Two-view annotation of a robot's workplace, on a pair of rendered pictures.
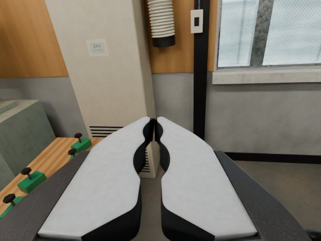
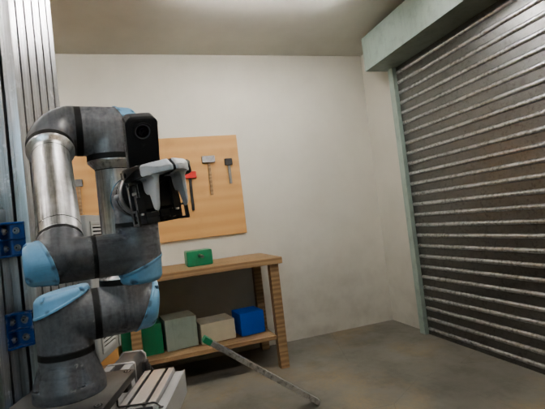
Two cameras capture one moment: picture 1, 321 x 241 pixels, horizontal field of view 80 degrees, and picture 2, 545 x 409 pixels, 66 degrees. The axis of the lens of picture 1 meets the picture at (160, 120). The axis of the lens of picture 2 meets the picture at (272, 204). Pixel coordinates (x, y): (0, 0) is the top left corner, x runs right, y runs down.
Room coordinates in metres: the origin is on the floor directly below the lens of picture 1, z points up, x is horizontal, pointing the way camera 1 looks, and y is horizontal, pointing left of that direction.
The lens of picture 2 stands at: (0.60, -0.14, 1.15)
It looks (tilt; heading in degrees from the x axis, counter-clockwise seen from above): 2 degrees up; 151
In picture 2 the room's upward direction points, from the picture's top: 7 degrees counter-clockwise
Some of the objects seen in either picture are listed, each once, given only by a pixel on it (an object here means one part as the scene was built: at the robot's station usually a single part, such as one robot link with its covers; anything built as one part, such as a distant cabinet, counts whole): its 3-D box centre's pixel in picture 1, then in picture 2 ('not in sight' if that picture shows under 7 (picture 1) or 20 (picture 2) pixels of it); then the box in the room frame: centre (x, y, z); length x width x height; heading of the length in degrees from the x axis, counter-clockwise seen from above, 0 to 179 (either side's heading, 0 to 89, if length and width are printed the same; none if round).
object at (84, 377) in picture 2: not in sight; (68, 369); (-0.47, -0.11, 0.87); 0.15 x 0.15 x 0.10
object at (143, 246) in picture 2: not in sight; (130, 252); (-0.19, 0.00, 1.12); 0.11 x 0.08 x 0.11; 89
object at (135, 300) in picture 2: not in sight; (118, 218); (-0.46, 0.02, 1.19); 0.15 x 0.12 x 0.55; 89
